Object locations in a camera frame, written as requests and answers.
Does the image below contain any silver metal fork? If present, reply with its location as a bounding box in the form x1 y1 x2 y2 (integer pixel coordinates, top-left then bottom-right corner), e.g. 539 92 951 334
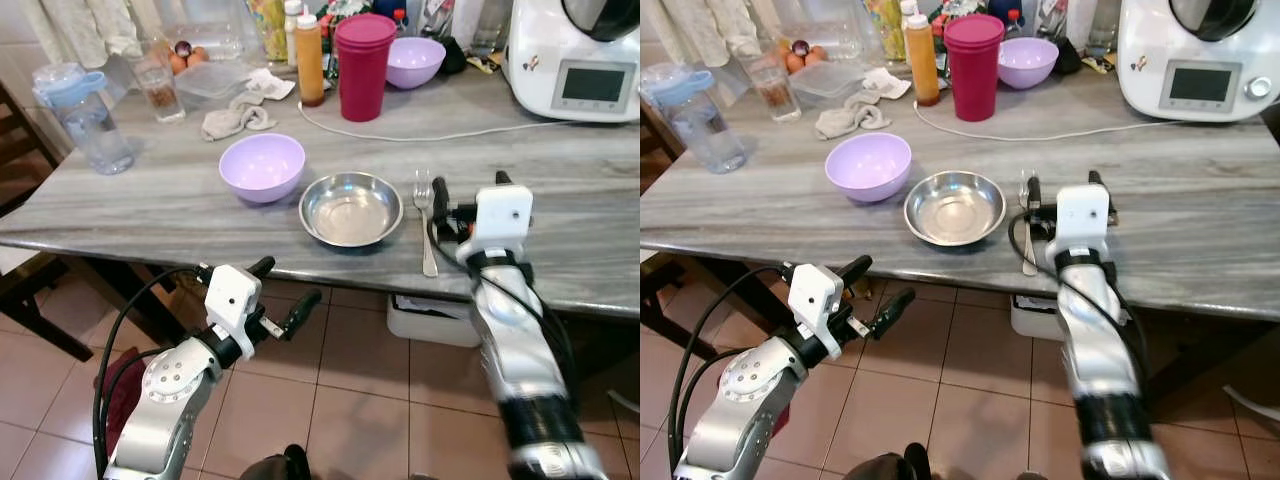
412 169 440 279
1017 169 1042 278

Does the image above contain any stainless steel bowl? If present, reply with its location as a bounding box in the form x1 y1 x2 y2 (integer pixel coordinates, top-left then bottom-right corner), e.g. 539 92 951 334
298 171 405 249
903 170 1009 248

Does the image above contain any white plastic box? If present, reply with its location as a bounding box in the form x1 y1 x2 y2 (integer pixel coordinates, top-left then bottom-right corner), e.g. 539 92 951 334
1009 292 1065 342
386 292 483 349

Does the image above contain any large lilac plastic bowl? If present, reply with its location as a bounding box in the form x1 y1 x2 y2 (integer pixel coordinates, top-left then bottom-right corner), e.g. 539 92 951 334
217 132 308 206
824 131 914 205

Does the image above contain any small lilac plastic bowl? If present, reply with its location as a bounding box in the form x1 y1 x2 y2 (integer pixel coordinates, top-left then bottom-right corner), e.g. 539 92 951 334
385 36 448 91
996 36 1060 91

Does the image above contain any white kitchen machine with display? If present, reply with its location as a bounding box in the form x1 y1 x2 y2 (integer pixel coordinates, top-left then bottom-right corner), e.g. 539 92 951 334
1115 0 1280 124
502 0 641 124

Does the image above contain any magenta plastic tumbler with lid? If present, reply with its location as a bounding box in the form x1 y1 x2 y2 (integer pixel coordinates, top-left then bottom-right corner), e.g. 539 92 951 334
333 13 399 124
942 13 1007 124

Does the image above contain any crumpled beige cloth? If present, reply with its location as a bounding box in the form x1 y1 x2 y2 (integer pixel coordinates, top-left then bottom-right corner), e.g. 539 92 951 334
813 67 912 142
199 67 297 142

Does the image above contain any orange juice bottle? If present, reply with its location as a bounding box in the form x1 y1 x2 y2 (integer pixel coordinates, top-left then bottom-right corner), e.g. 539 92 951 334
294 12 327 108
904 12 942 108

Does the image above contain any clear plastic food container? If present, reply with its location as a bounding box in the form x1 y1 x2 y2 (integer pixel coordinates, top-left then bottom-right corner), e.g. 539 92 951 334
174 59 253 112
786 59 867 110

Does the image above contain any drinking glass with brown contents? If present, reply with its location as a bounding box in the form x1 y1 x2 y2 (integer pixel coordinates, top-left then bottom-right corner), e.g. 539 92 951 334
132 54 188 124
744 54 804 124

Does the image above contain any clear water jug blue lid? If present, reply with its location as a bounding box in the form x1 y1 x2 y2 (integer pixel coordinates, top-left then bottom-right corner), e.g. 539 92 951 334
641 62 749 176
31 62 136 177

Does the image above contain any colourful snack packet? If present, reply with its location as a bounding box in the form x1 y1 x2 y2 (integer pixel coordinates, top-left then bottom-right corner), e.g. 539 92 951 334
866 0 907 63
246 0 291 63

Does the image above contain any clear glass bowl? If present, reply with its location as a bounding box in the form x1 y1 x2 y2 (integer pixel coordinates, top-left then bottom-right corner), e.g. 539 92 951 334
768 0 873 63
150 0 253 63

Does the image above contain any hanging beige towel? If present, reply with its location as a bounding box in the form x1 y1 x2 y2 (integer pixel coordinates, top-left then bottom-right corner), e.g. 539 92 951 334
20 0 143 69
655 0 763 69

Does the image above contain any dark wooden chair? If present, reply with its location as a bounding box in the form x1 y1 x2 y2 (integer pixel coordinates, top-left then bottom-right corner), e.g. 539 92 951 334
0 80 101 363

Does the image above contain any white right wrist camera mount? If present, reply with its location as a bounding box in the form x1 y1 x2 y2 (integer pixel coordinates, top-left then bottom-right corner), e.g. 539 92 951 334
470 184 535 253
1054 183 1112 253

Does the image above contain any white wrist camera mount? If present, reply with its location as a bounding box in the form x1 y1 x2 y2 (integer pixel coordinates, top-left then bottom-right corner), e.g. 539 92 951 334
204 264 264 347
1054 183 1112 253
470 184 535 253
788 264 847 347

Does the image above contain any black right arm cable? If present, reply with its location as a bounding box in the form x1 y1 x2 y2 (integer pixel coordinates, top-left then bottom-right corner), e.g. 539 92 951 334
1007 208 1153 391
426 214 583 401

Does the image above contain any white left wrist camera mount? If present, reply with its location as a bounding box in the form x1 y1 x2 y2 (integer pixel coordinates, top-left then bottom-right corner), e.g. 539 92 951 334
788 264 847 347
204 264 264 347

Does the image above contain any white power cable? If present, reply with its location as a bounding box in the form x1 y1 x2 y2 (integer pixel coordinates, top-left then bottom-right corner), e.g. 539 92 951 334
911 99 1191 142

